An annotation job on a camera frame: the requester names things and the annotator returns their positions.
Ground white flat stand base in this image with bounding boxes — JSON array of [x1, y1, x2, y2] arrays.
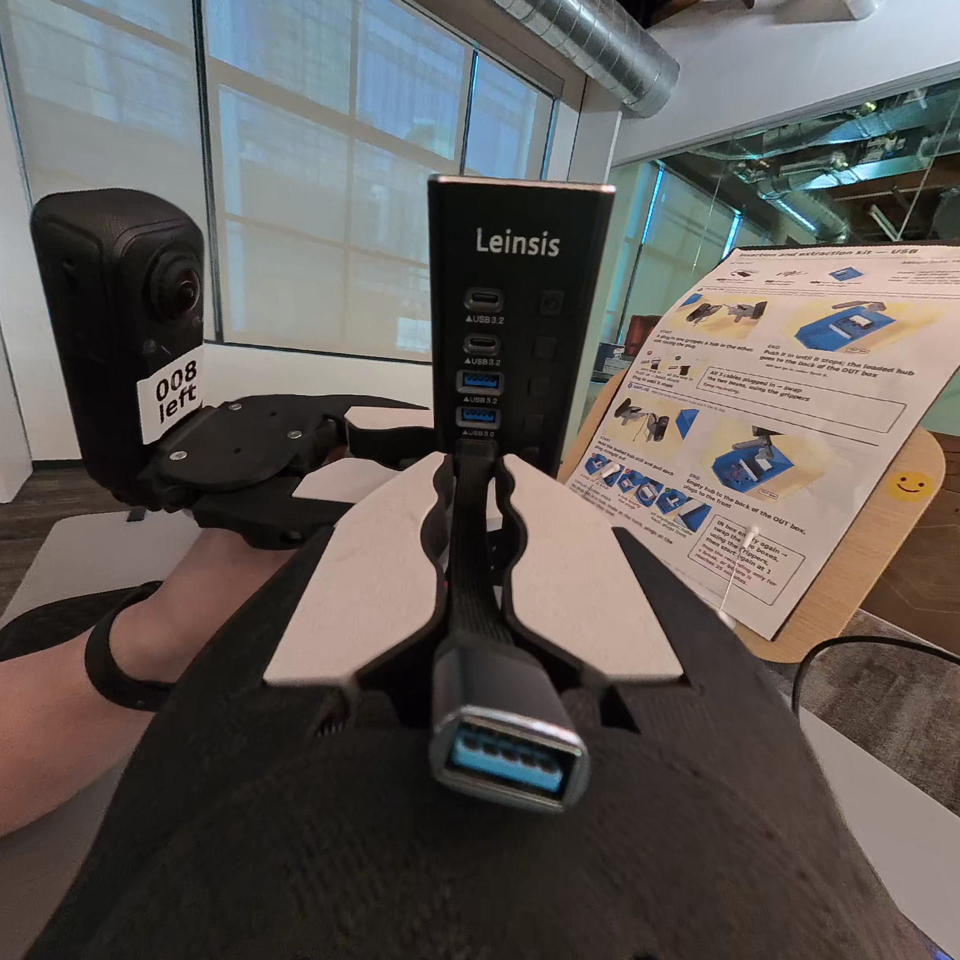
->
[[15, 510, 205, 625]]

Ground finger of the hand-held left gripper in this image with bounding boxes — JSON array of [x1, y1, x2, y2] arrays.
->
[[341, 403, 436, 460], [291, 456, 411, 504]]

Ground large window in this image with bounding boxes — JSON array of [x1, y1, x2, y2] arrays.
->
[[0, 0, 575, 363]]

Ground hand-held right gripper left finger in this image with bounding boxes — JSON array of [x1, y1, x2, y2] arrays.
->
[[262, 450, 456, 688]]

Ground silver ceiling duct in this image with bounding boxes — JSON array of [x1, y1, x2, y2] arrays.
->
[[513, 0, 681, 119]]

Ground person's left hand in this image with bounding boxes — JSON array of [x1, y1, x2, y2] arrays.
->
[[0, 534, 294, 839]]

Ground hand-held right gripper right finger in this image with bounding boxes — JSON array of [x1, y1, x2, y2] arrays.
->
[[495, 453, 685, 688]]

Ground wooden poster board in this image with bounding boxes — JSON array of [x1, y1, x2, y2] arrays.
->
[[558, 366, 948, 666]]

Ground printed instruction poster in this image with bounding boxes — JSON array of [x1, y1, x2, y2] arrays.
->
[[562, 243, 960, 642]]

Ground thin black cable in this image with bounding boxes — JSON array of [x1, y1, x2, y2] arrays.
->
[[791, 635, 960, 723]]

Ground black usb cable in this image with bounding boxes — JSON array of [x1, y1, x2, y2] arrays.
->
[[429, 438, 591, 815]]

